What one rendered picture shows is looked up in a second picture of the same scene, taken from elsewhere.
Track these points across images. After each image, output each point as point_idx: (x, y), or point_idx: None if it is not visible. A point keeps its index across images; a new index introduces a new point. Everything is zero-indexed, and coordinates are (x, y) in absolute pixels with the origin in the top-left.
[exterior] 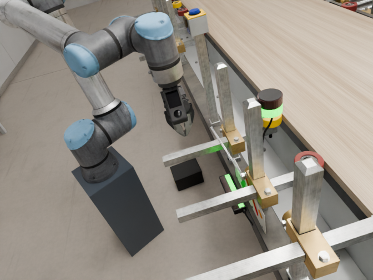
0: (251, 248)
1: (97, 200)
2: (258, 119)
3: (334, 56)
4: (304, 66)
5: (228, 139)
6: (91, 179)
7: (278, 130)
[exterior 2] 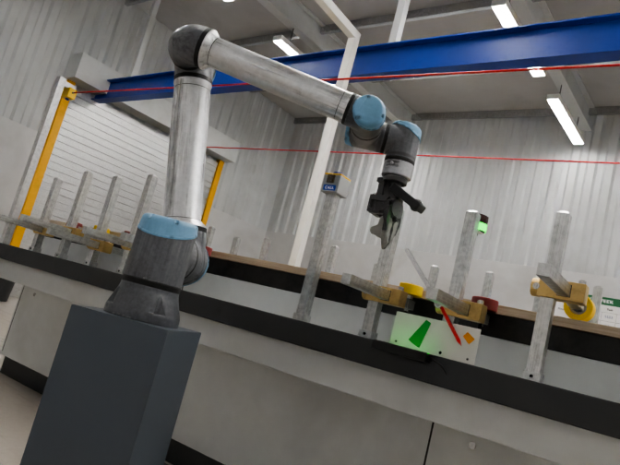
0: None
1: (165, 351)
2: (477, 229)
3: None
4: None
5: (392, 288)
6: (155, 314)
7: None
